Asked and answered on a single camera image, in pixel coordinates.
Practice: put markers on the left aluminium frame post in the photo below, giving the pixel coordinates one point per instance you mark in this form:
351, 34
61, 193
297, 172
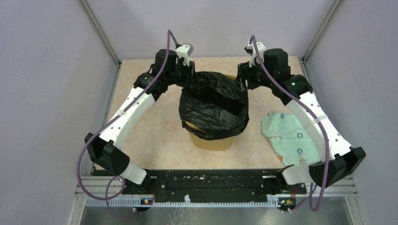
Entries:
99, 31

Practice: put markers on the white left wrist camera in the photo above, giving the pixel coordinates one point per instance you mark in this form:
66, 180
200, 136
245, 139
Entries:
183, 52

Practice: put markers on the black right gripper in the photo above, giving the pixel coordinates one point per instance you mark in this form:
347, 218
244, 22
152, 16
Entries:
244, 72

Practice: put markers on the yellow ribbed trash bin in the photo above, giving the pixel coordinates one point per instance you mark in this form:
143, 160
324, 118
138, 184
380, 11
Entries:
211, 143

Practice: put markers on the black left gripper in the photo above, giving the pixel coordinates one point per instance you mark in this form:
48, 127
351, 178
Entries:
190, 71

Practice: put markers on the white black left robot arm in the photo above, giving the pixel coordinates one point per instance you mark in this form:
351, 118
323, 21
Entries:
172, 67

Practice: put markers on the light green patterned cloth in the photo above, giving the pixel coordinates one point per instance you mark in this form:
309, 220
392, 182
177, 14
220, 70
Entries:
289, 141

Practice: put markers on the aluminium frame post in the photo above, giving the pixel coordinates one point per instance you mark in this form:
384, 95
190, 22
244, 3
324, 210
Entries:
322, 29
99, 31

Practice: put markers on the black plastic trash bag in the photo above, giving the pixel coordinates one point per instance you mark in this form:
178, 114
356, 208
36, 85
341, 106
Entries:
214, 105

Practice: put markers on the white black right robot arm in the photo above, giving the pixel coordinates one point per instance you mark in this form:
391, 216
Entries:
338, 158

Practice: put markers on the grey slotted cable duct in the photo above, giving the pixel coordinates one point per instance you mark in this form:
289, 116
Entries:
139, 202

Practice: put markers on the right aluminium frame post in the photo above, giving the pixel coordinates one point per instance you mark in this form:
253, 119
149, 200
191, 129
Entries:
322, 29

